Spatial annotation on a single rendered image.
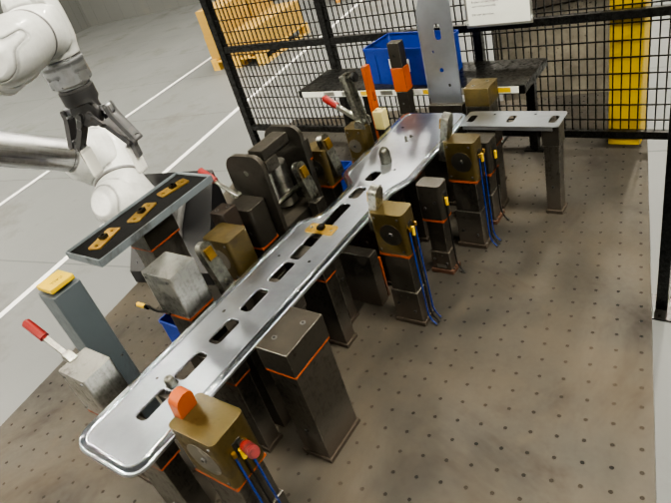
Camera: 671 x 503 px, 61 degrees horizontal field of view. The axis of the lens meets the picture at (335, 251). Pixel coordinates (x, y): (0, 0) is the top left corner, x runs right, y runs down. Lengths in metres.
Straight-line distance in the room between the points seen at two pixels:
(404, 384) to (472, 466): 0.26
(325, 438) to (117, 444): 0.41
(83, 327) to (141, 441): 0.38
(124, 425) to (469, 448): 0.68
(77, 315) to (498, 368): 0.95
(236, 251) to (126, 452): 0.52
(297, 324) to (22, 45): 0.68
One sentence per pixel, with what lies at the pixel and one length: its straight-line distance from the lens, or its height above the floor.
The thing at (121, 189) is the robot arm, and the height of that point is 1.10.
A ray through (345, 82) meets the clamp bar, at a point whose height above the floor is 1.20.
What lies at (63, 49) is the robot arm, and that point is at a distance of 1.31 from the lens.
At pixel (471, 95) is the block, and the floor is 1.04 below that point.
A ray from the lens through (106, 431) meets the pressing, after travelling 1.18.
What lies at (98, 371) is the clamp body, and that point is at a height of 1.06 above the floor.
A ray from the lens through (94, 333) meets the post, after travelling 1.41.
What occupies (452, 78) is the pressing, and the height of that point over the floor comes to 1.08.
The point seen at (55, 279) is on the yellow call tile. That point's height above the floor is 1.16.
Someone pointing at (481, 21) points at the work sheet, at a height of 1.16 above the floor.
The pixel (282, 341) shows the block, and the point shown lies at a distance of 1.10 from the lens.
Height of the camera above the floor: 1.73
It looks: 33 degrees down
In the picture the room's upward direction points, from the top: 18 degrees counter-clockwise
